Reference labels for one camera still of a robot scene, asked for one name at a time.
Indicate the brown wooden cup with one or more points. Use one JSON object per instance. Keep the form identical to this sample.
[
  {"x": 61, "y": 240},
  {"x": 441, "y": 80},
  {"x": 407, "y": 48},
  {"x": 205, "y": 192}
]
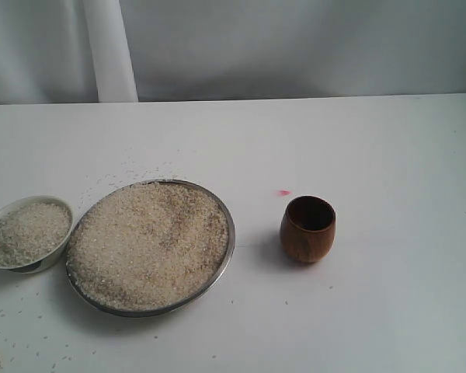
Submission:
[{"x": 308, "y": 229}]

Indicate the steel rice basin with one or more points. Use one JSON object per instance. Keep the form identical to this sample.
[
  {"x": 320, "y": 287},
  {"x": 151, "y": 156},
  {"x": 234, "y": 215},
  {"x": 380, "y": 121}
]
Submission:
[{"x": 150, "y": 248}]

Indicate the cream ceramic bowl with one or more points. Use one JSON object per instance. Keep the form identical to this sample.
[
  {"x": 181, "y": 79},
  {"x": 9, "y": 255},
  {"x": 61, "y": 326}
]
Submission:
[{"x": 34, "y": 232}]

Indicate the white backdrop curtain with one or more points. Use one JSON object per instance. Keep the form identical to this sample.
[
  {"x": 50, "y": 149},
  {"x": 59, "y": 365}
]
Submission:
[{"x": 129, "y": 51}]

